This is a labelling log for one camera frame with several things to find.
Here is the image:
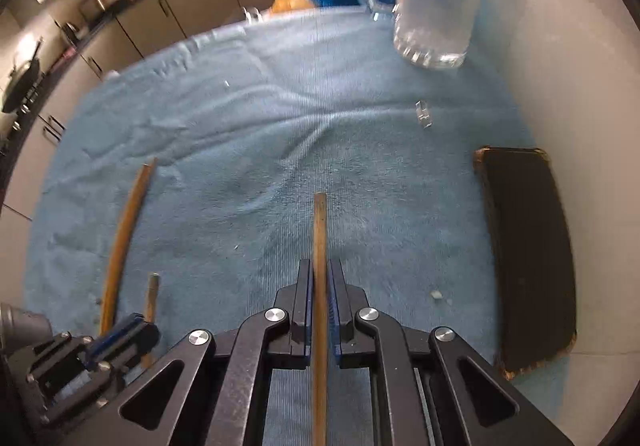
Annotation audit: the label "wooden chopstick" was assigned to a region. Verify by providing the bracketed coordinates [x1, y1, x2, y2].
[141, 273, 161, 369]
[312, 192, 329, 446]
[99, 157, 158, 337]

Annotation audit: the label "steel kettle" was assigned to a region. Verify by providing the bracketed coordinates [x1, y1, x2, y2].
[60, 21, 83, 47]

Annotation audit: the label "blue towel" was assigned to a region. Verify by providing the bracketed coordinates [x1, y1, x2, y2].
[22, 6, 571, 446]

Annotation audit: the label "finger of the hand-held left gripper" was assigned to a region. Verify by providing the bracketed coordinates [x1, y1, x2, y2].
[87, 312, 146, 354]
[100, 320, 162, 372]

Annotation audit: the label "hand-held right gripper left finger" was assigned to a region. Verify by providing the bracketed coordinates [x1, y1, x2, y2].
[65, 258, 315, 446]

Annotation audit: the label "yellow plastic bag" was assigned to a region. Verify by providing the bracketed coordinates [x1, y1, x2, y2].
[270, 0, 316, 16]

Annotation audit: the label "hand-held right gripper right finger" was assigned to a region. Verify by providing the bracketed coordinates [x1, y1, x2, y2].
[327, 258, 576, 446]

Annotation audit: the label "black rectangular pad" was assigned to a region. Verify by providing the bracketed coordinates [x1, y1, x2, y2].
[472, 146, 578, 382]

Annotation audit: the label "cream base cabinets under stove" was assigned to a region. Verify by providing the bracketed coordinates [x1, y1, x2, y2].
[0, 18, 146, 222]

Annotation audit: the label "black wok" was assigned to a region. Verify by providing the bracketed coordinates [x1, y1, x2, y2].
[0, 38, 43, 114]

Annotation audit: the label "black gas stove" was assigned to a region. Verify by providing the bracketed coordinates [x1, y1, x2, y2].
[0, 71, 51, 142]

